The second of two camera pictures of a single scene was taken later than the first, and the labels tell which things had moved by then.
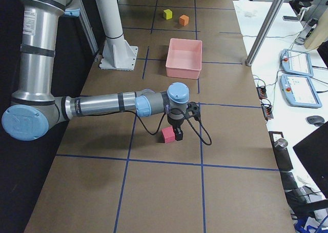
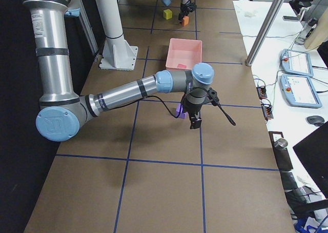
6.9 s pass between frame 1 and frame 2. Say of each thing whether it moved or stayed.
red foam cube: moved
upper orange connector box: stayed
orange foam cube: stayed
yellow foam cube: stayed
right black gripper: moved
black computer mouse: stayed
